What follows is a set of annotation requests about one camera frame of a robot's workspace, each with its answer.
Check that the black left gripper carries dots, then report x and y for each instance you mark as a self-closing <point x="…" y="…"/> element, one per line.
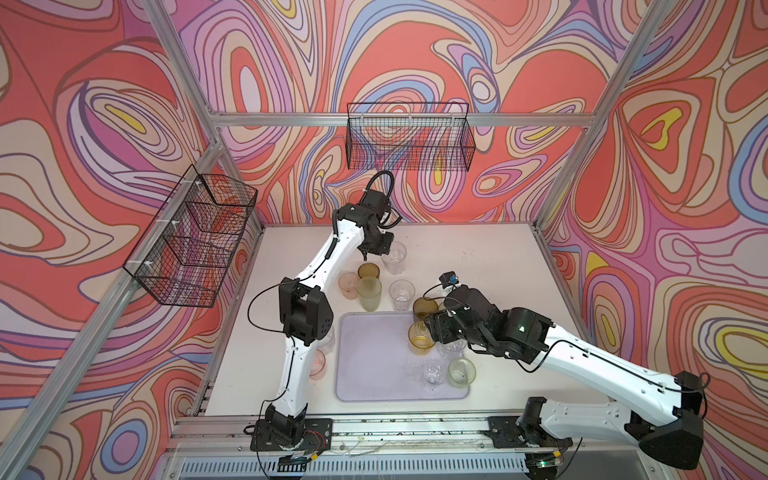
<point x="384" y="249"/>

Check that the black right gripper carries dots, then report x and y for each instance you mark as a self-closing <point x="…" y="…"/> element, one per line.
<point x="438" y="327"/>

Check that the clear tumbler back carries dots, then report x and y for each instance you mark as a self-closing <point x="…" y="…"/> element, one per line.
<point x="394" y="261"/>

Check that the clear faceted glass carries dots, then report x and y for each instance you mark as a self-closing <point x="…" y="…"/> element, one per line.
<point x="451" y="350"/>
<point x="402" y="294"/>

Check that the olive amber textured cup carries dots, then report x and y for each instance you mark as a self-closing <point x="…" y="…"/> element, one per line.
<point x="424" y="307"/>

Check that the yellow smooth cup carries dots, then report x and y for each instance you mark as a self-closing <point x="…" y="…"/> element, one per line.
<point x="420" y="340"/>

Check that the pale green textured cup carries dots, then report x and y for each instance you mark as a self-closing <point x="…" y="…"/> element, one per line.
<point x="461" y="372"/>

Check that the small clear glass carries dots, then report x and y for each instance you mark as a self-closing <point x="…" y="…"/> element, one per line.
<point x="433" y="374"/>

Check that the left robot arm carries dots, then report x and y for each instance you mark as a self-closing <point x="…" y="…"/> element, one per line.
<point x="305" y="313"/>

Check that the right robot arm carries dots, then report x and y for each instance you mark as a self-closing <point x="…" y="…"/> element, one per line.
<point x="660" y="414"/>

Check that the lavender plastic tray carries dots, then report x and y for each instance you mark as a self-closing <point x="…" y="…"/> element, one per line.
<point x="375" y="363"/>

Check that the dark amber textured cup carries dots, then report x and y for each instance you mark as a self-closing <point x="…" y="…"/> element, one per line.
<point x="369" y="269"/>

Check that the tall pale green cup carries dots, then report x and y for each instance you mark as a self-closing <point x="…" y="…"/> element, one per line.
<point x="369" y="290"/>

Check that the pink textured cup back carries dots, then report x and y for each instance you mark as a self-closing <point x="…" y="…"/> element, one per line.
<point x="347" y="283"/>

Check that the clear glass left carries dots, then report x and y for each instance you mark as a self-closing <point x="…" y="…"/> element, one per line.
<point x="327" y="344"/>

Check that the pink cup front left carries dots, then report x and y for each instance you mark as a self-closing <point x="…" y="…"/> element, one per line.
<point x="319" y="366"/>

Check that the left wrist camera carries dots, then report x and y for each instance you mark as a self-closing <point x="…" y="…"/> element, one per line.
<point x="377" y="202"/>

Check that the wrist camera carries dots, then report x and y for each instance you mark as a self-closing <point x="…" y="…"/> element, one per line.
<point x="377" y="202"/>
<point x="448" y="280"/>

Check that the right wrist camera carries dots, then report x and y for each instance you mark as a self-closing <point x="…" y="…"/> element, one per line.
<point x="448" y="280"/>

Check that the black wire basket back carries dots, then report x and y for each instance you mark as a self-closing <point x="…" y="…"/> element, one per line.
<point x="409" y="136"/>

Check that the black wire basket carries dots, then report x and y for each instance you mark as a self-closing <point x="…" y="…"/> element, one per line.
<point x="409" y="136"/>
<point x="184" y="257"/>

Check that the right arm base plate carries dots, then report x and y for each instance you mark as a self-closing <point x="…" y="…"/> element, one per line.
<point x="507" y="431"/>

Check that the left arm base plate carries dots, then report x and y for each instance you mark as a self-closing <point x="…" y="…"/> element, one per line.
<point x="316" y="437"/>

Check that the black wire basket left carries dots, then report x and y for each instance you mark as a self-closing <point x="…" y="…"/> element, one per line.
<point x="184" y="257"/>

